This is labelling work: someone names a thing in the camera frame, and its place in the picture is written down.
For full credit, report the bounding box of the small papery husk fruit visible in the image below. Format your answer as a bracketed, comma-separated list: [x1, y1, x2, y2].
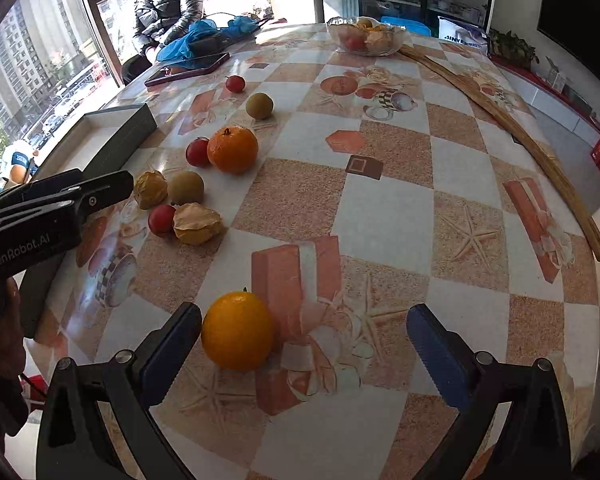
[133, 170, 168, 210]

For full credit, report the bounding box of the large papery husk fruit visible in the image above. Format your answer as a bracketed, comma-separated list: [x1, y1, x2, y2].
[173, 203, 225, 246]

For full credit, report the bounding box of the smooth orange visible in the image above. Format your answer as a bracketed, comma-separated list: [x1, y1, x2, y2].
[201, 290, 277, 373]

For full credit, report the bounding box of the operator left hand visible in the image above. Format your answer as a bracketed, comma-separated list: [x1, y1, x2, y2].
[0, 278, 28, 436]

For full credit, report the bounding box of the white shallow tray box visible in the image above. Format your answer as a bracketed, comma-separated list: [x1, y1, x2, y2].
[20, 104, 157, 339]

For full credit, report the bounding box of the brown kiwi near husks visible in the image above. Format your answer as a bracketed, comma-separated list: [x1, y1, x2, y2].
[168, 171, 204, 206]

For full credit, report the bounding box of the dark red tablet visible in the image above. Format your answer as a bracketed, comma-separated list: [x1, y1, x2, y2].
[145, 52, 230, 88]

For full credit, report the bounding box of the wrinkled mandarin orange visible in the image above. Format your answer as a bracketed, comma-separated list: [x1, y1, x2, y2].
[207, 125, 259, 174]

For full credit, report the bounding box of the brown kiwi far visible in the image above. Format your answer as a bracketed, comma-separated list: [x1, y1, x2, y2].
[245, 92, 274, 120]

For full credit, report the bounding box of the blue cloth bag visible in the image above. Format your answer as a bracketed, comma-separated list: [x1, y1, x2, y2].
[156, 15, 263, 68]

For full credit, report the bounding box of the person in black jacket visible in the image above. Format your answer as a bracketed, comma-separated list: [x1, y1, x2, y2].
[121, 0, 204, 84]

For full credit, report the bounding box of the long wooden plank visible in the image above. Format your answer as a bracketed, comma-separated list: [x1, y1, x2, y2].
[399, 44, 600, 262]

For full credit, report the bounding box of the glass fruit bowl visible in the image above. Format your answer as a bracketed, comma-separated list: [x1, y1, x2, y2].
[326, 16, 408, 56]

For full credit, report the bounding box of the blue plastic crate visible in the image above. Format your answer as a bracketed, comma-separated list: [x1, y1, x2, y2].
[380, 15, 431, 37]

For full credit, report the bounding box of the potted green plant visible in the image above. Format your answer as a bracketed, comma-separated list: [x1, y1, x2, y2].
[488, 28, 540, 70]

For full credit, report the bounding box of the white printed bag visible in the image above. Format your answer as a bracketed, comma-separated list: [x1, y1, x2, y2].
[438, 16, 488, 54]

